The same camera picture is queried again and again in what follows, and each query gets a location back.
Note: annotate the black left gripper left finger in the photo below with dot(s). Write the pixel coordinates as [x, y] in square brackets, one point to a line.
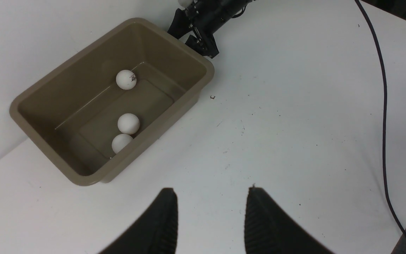
[154, 232]

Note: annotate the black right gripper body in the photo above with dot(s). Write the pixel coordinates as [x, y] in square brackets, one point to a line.
[207, 16]

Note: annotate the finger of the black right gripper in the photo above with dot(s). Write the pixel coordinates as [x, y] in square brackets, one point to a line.
[204, 44]

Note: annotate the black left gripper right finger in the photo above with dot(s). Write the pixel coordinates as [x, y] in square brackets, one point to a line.
[269, 230]

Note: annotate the white ping-pong ball red logo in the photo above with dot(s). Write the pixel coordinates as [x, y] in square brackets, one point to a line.
[120, 141]

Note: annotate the tan plastic storage bin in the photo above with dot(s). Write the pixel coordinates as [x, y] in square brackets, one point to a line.
[71, 114]

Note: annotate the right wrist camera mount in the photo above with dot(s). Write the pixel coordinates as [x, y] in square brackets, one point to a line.
[181, 24]

